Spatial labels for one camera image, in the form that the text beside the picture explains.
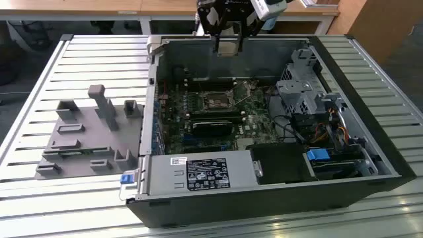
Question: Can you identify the green RAM stick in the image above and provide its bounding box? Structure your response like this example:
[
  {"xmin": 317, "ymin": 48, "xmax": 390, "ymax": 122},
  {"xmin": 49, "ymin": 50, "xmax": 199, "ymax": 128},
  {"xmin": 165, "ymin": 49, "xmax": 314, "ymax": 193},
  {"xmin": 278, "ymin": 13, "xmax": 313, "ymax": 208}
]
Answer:
[{"xmin": 59, "ymin": 148, "xmax": 111, "ymax": 157}]

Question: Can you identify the black graphics card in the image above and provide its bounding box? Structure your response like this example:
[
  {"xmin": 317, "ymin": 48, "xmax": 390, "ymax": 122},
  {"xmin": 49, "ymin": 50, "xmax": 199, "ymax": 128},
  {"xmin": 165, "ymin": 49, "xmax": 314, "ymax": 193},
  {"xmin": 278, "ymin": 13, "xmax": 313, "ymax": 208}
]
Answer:
[{"xmin": 191, "ymin": 120, "xmax": 234, "ymax": 137}]

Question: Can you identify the wooden cabinet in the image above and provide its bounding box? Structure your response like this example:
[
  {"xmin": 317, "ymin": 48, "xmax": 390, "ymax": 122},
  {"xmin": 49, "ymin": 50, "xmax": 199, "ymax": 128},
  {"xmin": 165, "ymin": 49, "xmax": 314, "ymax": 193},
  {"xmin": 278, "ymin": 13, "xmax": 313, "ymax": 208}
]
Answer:
[{"xmin": 326, "ymin": 0, "xmax": 423, "ymax": 65}]

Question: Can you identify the black CPU socket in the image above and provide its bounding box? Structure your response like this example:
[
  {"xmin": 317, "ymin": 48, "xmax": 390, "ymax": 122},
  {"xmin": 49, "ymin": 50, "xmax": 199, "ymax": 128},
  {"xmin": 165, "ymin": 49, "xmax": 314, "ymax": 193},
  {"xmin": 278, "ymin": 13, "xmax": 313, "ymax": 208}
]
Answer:
[{"xmin": 198, "ymin": 90, "xmax": 238, "ymax": 112}]

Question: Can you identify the black open PC case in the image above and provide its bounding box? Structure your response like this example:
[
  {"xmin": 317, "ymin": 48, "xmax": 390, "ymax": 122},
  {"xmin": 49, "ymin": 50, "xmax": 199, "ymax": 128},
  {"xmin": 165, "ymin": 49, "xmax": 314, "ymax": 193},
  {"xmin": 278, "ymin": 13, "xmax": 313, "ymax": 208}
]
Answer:
[{"xmin": 126, "ymin": 34, "xmax": 418, "ymax": 229}]

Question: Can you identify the yellow orange wire bundle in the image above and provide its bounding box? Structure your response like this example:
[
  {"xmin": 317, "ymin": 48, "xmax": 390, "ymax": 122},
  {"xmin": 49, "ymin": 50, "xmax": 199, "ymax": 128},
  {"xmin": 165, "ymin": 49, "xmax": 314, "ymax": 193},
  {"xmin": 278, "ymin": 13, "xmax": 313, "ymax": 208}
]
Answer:
[{"xmin": 310, "ymin": 123, "xmax": 353, "ymax": 147}]

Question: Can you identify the square silver CPU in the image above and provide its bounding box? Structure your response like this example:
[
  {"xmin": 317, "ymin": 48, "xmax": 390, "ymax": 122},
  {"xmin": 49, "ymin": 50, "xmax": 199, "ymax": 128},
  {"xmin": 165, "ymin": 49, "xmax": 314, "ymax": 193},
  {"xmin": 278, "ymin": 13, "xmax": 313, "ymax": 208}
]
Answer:
[{"xmin": 217, "ymin": 37, "xmax": 241, "ymax": 58}]

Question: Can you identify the grey plastic parts rack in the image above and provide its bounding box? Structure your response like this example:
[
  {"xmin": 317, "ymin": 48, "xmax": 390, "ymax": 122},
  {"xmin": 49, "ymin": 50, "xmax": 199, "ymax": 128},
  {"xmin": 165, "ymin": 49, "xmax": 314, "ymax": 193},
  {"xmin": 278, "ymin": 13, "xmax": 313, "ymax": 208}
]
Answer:
[{"xmin": 34, "ymin": 84, "xmax": 147, "ymax": 181}]

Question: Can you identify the blue disk carrier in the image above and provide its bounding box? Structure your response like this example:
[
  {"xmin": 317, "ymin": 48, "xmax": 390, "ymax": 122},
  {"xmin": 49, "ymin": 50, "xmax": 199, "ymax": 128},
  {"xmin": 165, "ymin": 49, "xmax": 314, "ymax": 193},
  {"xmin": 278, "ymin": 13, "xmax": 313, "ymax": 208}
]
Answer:
[{"xmin": 306, "ymin": 148, "xmax": 331, "ymax": 162}]

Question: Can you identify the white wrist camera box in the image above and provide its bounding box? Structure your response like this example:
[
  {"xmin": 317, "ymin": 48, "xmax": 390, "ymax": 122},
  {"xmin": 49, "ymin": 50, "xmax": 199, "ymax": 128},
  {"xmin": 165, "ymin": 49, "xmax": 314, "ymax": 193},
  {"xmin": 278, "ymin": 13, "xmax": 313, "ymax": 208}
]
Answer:
[{"xmin": 250, "ymin": 0, "xmax": 287, "ymax": 21}]

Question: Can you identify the wooden desk with white frame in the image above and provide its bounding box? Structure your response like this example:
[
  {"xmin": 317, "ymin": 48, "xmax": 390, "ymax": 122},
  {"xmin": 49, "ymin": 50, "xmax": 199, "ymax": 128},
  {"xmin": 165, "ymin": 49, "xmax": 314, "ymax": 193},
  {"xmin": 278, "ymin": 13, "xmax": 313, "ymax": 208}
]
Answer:
[{"xmin": 0, "ymin": 0, "xmax": 342, "ymax": 35}]

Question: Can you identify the green motherboard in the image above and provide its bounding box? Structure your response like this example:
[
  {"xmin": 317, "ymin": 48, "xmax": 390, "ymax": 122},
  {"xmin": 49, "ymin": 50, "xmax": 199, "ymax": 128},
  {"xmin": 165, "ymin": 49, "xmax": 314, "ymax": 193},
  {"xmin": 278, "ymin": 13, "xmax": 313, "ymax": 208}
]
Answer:
[{"xmin": 155, "ymin": 78, "xmax": 290, "ymax": 154}]

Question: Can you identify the silver metal drive cage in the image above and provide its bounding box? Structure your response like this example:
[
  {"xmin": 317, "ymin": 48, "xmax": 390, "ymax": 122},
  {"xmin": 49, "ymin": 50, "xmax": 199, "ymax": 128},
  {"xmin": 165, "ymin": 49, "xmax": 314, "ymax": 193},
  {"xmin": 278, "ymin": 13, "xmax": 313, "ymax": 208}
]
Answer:
[{"xmin": 275, "ymin": 48, "xmax": 349, "ymax": 118}]

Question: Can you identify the silver power supply unit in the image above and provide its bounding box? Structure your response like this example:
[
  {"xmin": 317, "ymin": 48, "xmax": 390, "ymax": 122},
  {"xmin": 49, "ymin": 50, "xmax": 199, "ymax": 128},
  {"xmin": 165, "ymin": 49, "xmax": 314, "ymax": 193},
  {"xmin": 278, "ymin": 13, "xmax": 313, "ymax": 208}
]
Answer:
[{"xmin": 145, "ymin": 149, "xmax": 265, "ymax": 197}]

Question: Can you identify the small silver heatsink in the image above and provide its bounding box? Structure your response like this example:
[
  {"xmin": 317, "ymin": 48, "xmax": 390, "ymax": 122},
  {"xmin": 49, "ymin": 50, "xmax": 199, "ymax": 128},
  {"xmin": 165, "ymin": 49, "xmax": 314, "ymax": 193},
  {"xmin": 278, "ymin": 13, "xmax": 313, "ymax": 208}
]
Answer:
[{"xmin": 235, "ymin": 138, "xmax": 263, "ymax": 151}]

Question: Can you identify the black cable bundle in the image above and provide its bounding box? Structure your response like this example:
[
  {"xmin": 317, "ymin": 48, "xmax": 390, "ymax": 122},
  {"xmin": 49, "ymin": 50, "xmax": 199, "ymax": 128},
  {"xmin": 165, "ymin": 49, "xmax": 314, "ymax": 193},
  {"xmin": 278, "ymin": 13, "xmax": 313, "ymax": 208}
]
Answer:
[{"xmin": 269, "ymin": 114, "xmax": 310, "ymax": 145}]

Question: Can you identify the black plastic fan shroud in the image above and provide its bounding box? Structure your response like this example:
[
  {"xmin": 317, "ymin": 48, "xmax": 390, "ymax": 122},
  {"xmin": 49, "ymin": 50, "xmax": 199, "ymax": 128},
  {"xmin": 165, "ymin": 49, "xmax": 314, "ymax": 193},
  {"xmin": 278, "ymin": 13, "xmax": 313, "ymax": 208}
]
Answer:
[{"xmin": 247, "ymin": 143, "xmax": 321, "ymax": 186}]

